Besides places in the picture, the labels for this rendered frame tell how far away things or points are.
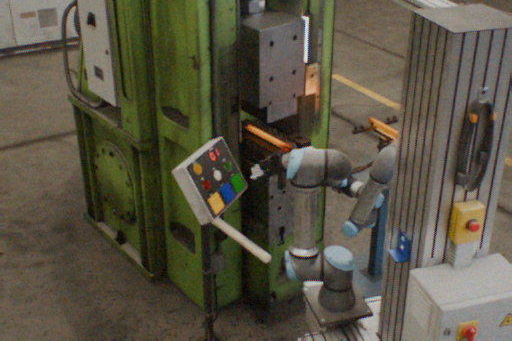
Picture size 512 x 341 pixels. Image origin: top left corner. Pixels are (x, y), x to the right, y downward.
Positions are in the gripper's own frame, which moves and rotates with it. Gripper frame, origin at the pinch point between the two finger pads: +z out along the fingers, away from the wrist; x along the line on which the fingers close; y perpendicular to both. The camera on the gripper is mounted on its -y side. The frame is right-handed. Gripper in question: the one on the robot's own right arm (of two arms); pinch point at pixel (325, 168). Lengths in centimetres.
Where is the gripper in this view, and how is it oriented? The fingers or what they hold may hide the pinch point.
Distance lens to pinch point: 329.0
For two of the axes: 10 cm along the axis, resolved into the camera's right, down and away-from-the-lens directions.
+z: -6.3, -3.5, 6.9
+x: 7.8, -2.8, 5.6
